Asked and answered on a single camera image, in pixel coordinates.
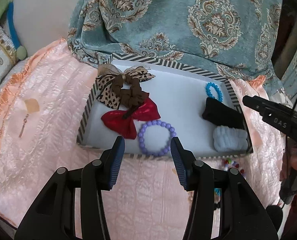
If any light blue fluffy headband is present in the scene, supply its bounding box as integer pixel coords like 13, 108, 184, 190
213, 126, 248, 152

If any black headband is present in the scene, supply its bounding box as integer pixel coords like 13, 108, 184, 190
202, 98, 244, 129

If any purple bead bracelet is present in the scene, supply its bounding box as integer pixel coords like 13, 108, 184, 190
137, 119, 177, 157

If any red satin bow clip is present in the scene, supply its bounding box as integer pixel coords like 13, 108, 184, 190
101, 98, 161, 140

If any leopard bow brown scrunchie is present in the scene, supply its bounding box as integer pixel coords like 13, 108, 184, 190
95, 63, 155, 110

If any striped jewelry tray box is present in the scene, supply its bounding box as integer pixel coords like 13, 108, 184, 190
76, 53, 253, 159

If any pink quilted bedspread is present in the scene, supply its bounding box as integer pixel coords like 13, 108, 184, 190
0, 38, 287, 240

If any teal damask blanket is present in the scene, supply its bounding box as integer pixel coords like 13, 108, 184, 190
67, 0, 297, 100

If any blue green plush toy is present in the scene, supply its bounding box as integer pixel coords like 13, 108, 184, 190
0, 0, 27, 61

